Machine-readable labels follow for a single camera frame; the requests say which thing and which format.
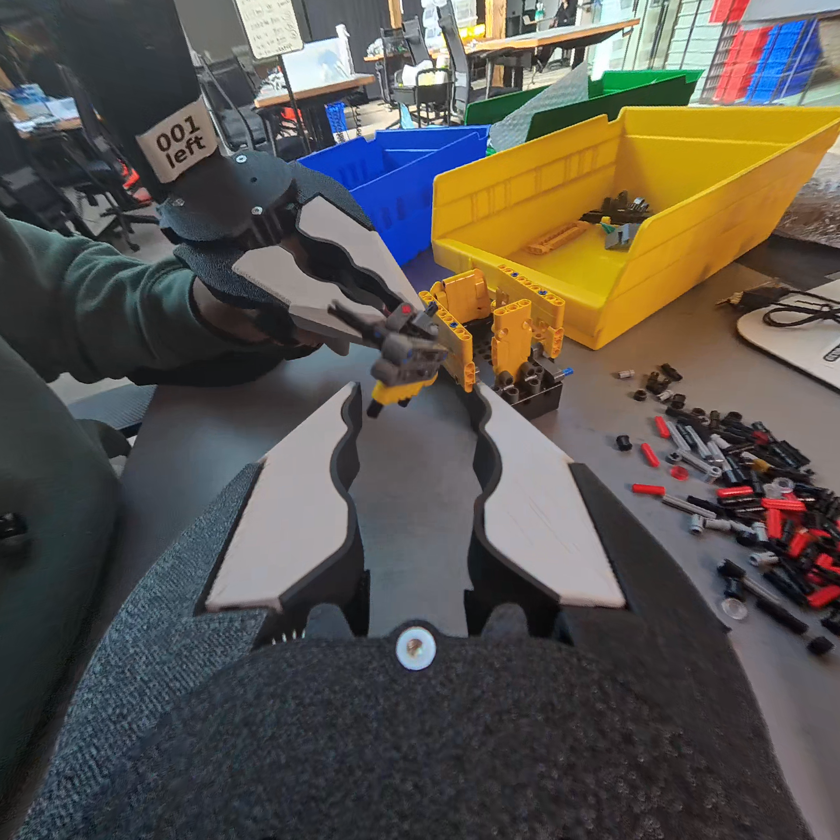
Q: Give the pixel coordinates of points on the yellow plastic parts bin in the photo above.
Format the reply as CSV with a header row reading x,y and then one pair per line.
x,y
689,197

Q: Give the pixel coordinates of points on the thick red lego pin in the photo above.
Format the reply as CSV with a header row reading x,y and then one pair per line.
x,y
649,455

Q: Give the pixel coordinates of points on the person's left forearm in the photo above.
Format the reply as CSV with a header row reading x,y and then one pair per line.
x,y
85,295

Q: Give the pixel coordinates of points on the black lego elbow connector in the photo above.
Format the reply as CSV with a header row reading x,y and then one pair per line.
x,y
732,577

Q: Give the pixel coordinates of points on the person's green sweatshirt torso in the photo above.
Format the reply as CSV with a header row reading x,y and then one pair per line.
x,y
46,525

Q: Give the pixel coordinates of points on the wooden office desk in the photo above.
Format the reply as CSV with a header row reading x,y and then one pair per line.
x,y
315,88
558,36

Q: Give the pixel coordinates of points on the blue plastic bin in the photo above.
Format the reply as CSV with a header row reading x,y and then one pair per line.
x,y
394,184

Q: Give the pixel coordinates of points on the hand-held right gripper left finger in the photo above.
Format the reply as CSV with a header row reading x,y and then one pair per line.
x,y
289,525

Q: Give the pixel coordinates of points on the white notice board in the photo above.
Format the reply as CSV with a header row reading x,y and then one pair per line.
x,y
269,26

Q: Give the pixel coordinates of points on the shelf of coloured storage bins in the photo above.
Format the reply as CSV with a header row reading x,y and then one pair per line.
x,y
768,59

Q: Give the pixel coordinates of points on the green plastic bin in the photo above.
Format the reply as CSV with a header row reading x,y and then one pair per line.
x,y
590,121
656,85

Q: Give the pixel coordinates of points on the pile of small lego pins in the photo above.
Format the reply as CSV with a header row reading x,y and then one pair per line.
x,y
754,492

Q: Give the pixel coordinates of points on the orange lego beam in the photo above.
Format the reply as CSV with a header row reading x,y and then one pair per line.
x,y
558,237

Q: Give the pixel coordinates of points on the yellow black lego robot build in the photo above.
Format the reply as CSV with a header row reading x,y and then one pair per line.
x,y
518,328

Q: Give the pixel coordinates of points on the bubble wrap sheet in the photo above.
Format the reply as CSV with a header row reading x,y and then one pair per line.
x,y
544,111

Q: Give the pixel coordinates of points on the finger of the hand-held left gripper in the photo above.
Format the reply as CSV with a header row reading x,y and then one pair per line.
x,y
354,239
282,282

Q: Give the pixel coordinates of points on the grey grille yellow lego subassembly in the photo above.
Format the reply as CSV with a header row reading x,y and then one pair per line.
x,y
407,361

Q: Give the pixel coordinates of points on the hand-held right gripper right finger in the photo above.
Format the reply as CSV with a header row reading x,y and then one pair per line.
x,y
544,525

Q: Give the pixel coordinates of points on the black office chair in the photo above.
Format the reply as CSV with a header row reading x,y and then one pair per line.
x,y
65,190
236,111

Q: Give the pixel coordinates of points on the grey green lego piece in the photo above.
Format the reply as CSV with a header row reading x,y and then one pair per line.
x,y
623,237

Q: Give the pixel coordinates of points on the bundle of black lego parts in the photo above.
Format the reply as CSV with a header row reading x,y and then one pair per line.
x,y
623,210

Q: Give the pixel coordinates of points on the white instruction booklet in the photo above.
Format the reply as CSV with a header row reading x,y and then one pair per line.
x,y
787,354

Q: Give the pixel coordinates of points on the clear plastic bag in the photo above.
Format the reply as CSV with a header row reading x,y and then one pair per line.
x,y
814,210

